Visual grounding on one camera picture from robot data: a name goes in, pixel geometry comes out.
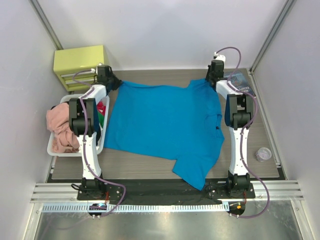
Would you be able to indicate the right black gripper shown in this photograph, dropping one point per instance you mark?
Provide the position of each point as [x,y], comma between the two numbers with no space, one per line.
[211,80]

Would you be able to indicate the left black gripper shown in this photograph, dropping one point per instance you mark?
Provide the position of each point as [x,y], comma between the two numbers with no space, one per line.
[115,83]

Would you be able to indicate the blue t shirt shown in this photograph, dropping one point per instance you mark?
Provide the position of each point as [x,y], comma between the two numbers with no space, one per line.
[175,123]

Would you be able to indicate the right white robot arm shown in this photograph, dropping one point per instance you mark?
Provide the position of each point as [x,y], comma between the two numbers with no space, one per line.
[238,115]

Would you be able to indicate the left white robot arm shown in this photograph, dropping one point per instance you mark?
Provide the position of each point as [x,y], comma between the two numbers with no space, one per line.
[84,123]

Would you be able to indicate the blue paperback book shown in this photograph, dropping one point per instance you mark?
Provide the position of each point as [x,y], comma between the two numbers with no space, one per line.
[239,81]

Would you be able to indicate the magenta garment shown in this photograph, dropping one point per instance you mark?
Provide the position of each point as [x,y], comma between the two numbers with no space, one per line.
[101,107]

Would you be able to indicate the yellow green drawer cabinet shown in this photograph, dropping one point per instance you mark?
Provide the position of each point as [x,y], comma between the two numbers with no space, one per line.
[73,66]

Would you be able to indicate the white laundry basket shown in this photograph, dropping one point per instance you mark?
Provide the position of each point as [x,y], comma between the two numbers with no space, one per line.
[99,147]

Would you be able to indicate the pink garment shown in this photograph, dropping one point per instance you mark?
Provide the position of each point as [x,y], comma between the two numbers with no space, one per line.
[57,122]

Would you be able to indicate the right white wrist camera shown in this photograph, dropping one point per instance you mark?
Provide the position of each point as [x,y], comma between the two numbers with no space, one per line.
[219,57]

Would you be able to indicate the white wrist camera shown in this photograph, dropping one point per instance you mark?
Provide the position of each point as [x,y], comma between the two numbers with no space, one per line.
[219,57]
[95,70]

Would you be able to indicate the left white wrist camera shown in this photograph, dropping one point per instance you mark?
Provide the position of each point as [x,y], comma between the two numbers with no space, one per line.
[95,70]

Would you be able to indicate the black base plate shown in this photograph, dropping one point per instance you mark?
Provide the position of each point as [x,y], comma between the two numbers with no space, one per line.
[159,189]

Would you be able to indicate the slotted cable duct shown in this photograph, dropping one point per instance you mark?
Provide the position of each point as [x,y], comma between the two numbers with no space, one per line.
[98,208]

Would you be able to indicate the aluminium frame rail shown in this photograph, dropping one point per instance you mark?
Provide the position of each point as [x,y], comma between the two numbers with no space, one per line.
[64,193]

